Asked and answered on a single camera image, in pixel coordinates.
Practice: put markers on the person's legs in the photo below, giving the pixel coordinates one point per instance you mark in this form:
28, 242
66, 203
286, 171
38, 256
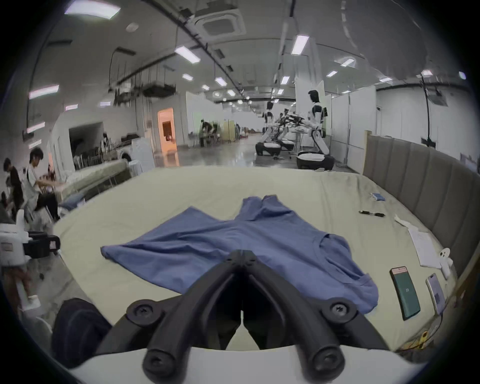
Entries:
78, 330

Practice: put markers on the black pen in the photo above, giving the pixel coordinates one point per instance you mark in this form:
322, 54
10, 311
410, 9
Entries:
372, 213

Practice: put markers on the white washing machine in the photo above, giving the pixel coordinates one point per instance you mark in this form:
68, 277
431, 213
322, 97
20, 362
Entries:
125, 154

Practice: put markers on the small blue and white packet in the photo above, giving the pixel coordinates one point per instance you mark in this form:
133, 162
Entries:
377, 196

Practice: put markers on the small white device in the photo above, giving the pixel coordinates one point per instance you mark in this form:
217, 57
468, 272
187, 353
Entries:
445, 257

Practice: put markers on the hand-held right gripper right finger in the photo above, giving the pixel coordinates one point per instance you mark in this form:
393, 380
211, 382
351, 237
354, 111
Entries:
288, 300

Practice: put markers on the white humanoid robot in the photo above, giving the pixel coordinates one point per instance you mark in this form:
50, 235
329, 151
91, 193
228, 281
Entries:
315, 127
268, 140

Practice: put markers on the green phone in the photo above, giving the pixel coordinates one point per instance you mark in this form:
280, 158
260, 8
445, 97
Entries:
405, 292

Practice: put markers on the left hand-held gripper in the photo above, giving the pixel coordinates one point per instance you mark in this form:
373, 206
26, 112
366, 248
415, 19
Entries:
15, 243

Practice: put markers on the group of people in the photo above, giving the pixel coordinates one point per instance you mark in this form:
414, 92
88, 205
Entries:
207, 132

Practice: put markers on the bed with pale green sheet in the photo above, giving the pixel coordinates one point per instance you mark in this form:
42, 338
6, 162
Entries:
322, 195

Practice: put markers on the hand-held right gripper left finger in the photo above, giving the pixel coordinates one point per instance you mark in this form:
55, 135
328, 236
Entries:
195, 300

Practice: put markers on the grey padded headboard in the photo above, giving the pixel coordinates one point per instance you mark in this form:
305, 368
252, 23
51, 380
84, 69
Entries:
416, 176

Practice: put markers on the person's left hand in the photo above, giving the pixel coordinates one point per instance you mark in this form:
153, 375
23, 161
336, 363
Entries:
15, 281

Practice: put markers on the pale lilac phone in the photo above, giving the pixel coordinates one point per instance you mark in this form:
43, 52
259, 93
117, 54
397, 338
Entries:
436, 292

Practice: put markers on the blue t-shirt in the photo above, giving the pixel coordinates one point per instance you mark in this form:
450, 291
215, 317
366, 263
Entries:
243, 243

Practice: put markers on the black stand with pole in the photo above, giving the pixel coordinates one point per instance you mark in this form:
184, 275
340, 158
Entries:
429, 112

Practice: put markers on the white paper sheet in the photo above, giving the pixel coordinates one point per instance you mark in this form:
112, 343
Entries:
425, 243

